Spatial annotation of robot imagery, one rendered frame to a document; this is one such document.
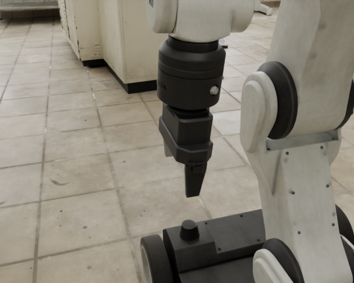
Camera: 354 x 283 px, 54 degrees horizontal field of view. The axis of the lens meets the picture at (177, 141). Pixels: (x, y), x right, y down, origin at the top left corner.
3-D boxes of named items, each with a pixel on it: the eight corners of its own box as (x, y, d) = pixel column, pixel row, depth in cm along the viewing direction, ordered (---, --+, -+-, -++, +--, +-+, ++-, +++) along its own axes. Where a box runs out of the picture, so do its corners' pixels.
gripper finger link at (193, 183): (181, 195, 51) (184, 161, 48) (200, 192, 52) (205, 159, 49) (185, 202, 50) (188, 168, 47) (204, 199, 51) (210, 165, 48)
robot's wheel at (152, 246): (176, 328, 89) (176, 274, 79) (157, 333, 88) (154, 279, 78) (157, 268, 106) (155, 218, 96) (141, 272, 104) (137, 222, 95)
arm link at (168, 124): (231, 161, 49) (246, 83, 43) (167, 170, 46) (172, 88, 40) (199, 119, 59) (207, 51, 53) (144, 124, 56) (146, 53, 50)
